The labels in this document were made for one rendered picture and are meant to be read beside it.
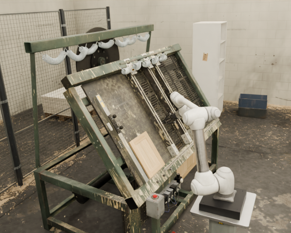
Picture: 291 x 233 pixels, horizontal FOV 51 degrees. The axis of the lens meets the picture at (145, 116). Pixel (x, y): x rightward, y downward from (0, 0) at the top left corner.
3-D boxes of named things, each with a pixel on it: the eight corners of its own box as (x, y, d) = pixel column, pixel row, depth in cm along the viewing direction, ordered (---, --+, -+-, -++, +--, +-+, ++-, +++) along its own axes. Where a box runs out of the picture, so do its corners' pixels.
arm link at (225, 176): (237, 192, 273) (238, 170, 265) (219, 197, 268) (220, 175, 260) (227, 183, 287) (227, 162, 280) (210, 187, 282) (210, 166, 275)
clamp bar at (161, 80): (190, 139, 381) (206, 132, 366) (142, 56, 379) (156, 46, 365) (194, 137, 389) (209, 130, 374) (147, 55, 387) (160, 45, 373)
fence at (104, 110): (143, 183, 293) (146, 182, 290) (93, 97, 292) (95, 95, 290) (146, 181, 297) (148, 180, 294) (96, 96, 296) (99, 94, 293)
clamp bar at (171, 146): (171, 157, 339) (188, 150, 324) (117, 64, 338) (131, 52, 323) (175, 154, 347) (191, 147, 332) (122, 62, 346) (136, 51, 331)
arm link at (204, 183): (221, 194, 265) (197, 201, 259) (211, 189, 280) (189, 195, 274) (209, 106, 257) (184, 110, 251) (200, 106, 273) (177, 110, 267)
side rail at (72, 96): (124, 199, 277) (132, 196, 270) (62, 93, 276) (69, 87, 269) (127, 195, 282) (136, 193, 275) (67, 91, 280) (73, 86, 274)
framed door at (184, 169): (166, 194, 382) (168, 195, 381) (166, 155, 363) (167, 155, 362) (195, 163, 453) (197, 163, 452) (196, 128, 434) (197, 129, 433)
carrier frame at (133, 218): (140, 276, 300) (136, 205, 271) (43, 228, 369) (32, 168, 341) (217, 172, 473) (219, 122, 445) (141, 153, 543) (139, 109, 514)
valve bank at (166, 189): (166, 218, 291) (166, 197, 283) (153, 214, 299) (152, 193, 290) (188, 192, 331) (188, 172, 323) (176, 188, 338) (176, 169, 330)
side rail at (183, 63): (209, 121, 444) (215, 119, 438) (171, 55, 443) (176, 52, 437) (211, 119, 451) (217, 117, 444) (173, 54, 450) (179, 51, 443)
